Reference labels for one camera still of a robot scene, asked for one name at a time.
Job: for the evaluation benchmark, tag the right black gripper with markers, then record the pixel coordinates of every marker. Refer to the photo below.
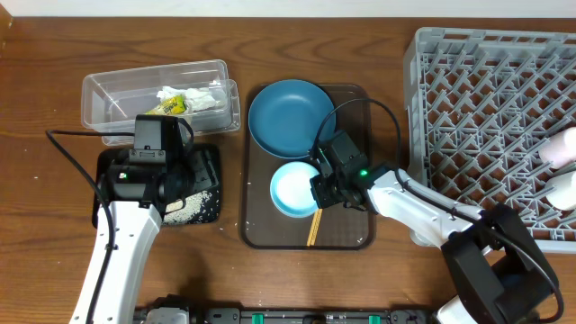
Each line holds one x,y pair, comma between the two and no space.
325,199

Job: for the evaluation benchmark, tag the wooden chopstick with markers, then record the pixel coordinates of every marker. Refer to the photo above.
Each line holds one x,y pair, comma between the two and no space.
312,227
317,227

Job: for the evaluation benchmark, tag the light blue bowl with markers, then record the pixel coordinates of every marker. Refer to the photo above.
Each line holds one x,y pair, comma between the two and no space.
290,189

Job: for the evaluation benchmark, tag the dark blue round plate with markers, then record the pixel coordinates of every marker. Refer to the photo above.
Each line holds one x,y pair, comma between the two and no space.
287,116

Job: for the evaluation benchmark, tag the white paper napkin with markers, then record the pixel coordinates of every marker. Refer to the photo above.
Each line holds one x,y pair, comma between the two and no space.
196,99

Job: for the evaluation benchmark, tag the yellow green snack wrapper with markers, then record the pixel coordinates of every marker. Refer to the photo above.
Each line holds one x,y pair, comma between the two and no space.
171,106

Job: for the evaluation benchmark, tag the white cup pink inside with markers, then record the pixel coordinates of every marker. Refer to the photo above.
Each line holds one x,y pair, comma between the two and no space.
559,150

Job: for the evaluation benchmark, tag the white cup green inside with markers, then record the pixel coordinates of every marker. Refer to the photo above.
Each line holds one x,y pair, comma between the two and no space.
561,191

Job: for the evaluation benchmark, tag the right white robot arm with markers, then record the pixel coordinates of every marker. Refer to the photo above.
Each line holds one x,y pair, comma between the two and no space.
499,272

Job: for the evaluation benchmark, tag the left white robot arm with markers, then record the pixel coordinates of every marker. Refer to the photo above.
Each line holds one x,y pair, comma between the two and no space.
125,234

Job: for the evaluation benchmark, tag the grey dishwasher rack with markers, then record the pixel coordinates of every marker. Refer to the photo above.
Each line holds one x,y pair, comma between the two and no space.
481,103

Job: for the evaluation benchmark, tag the clear plastic waste bin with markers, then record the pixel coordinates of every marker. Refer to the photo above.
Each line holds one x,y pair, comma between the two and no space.
112,100

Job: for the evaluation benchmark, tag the brown plastic serving tray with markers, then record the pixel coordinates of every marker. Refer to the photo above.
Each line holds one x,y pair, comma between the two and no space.
264,227

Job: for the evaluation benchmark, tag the spilled white rice pile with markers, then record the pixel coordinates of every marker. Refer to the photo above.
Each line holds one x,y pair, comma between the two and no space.
187,210

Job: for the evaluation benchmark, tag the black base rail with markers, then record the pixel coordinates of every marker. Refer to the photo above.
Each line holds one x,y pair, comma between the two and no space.
177,309

